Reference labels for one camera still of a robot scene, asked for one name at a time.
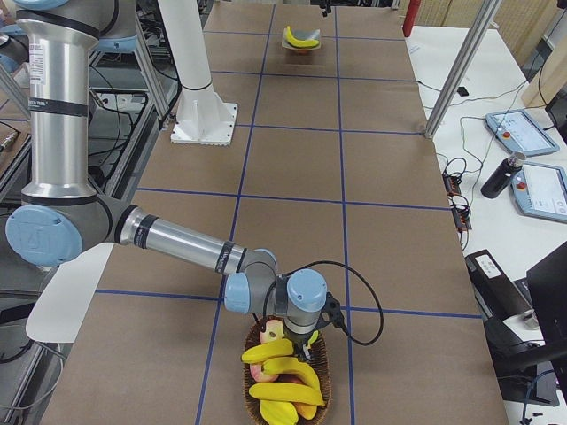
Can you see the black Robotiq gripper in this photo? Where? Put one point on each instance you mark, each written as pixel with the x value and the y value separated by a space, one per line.
pixel 299 340

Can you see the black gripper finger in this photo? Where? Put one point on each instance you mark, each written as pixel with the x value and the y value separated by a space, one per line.
pixel 325 8

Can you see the yellow banana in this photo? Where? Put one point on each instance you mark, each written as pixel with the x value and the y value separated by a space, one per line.
pixel 286 391
pixel 292 366
pixel 269 350
pixel 278 412
pixel 301 40

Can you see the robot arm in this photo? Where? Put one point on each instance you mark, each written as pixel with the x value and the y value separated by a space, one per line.
pixel 62 215

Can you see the wicker basket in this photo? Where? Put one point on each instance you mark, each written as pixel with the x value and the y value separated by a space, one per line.
pixel 318 361

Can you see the grey square plate orange rim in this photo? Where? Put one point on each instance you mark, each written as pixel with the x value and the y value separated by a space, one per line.
pixel 303 40

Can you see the red apple upper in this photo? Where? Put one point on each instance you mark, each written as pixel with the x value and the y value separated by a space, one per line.
pixel 272 331

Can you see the red apple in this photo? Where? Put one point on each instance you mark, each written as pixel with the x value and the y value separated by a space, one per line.
pixel 259 375
pixel 272 331

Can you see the red apple lower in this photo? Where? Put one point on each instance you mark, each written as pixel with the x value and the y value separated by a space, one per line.
pixel 259 375

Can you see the orange fruit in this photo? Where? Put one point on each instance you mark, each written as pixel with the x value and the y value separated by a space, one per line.
pixel 305 411

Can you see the red cylinder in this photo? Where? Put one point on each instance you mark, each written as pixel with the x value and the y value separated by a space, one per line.
pixel 410 17

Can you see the black printer box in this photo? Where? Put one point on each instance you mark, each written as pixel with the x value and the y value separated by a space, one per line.
pixel 497 296

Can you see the far teach pendant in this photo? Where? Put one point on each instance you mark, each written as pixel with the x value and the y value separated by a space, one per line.
pixel 518 131

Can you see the teach pendant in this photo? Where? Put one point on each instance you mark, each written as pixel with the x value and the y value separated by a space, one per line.
pixel 540 191
pixel 518 131

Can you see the black water bottle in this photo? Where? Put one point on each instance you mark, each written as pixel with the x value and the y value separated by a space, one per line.
pixel 503 174

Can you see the black monitor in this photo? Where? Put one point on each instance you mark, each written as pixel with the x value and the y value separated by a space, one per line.
pixel 547 285

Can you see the near teach pendant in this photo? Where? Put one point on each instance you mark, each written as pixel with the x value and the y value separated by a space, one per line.
pixel 540 191

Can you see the aluminium frame post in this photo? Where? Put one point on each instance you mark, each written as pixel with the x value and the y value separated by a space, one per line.
pixel 472 41

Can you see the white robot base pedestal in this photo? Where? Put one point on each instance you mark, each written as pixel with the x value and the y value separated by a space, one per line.
pixel 201 116

